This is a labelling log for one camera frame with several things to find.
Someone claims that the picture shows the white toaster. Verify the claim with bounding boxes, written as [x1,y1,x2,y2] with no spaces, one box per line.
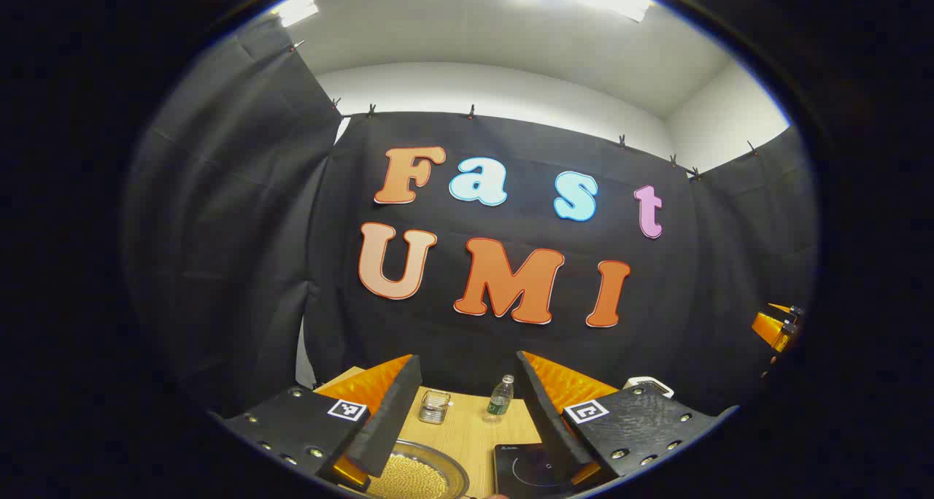
[624,376,674,399]

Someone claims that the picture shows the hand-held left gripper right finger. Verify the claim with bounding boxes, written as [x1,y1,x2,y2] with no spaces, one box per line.
[515,350,739,489]

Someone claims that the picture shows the row of black cloth clips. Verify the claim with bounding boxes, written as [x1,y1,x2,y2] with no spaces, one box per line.
[290,39,760,179]

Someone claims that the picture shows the black induction cooktop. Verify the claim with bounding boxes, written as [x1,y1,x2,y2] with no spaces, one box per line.
[493,442,584,498]

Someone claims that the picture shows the metal wire basket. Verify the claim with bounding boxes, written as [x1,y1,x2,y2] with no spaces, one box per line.
[418,389,452,425]

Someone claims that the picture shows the steel pot with black handles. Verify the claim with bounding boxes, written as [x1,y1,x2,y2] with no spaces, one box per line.
[365,441,471,499]

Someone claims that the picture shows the black backdrop cloth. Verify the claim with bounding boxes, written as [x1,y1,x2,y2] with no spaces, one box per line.
[123,18,818,421]

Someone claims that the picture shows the clear plastic water bottle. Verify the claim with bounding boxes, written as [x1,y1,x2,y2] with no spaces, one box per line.
[485,374,515,422]

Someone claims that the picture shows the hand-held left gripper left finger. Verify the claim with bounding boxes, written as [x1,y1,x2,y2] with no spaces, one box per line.
[219,353,424,490]

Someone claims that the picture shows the ceiling light panel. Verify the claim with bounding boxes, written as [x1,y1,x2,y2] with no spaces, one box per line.
[270,0,320,28]

